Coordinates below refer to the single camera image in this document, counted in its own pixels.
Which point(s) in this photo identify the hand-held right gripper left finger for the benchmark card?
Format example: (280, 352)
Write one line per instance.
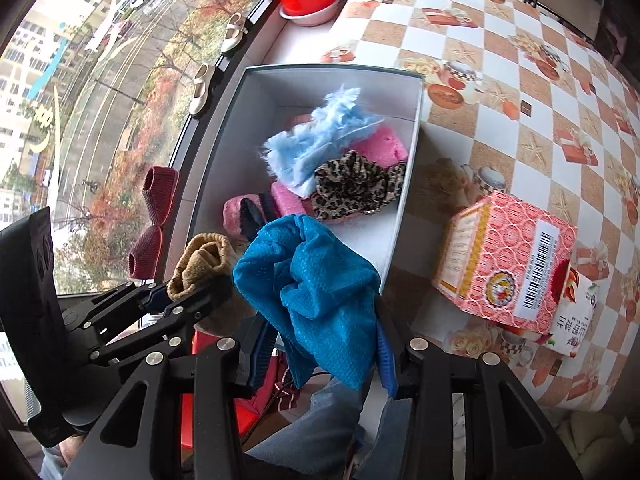
(259, 355)

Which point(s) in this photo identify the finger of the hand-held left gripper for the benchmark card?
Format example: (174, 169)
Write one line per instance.
(155, 295)
(200, 302)

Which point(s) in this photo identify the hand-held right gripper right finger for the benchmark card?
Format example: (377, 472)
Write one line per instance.
(386, 360)

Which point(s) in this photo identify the beige knit sock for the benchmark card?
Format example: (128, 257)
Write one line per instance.
(200, 260)

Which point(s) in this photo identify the blue mesh cloth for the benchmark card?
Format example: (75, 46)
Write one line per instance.
(310, 285)

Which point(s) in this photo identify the pink knit piece black band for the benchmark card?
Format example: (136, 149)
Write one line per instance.
(234, 215)

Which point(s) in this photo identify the leopard print scrunchie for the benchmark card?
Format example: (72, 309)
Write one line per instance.
(355, 187)

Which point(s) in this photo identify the light blue fluffy cloth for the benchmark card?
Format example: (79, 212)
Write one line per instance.
(315, 145)

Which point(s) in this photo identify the pink patterned sock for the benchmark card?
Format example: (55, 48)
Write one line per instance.
(385, 150)

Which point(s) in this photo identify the white cardboard box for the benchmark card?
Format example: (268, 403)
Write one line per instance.
(260, 100)

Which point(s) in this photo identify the dark red slipper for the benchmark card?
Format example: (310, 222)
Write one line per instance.
(160, 192)
(145, 252)

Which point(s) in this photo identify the red plastic stool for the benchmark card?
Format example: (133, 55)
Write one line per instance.
(250, 420)

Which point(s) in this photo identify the person's jeans legs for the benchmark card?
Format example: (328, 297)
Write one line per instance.
(320, 430)

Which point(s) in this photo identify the red patterned carton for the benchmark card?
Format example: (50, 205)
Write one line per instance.
(500, 260)

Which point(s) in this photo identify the white tissue pack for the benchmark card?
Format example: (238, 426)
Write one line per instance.
(577, 320)

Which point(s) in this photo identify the white shoe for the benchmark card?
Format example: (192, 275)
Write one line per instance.
(233, 35)
(201, 92)

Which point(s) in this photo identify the large window pane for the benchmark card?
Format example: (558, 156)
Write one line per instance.
(100, 85)

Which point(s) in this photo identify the beige cushion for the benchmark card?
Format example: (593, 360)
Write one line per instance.
(595, 435)

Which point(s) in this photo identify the checked printed tablecloth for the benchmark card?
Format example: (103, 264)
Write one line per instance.
(500, 85)

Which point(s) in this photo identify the white plastic basin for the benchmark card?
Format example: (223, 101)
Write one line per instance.
(315, 19)

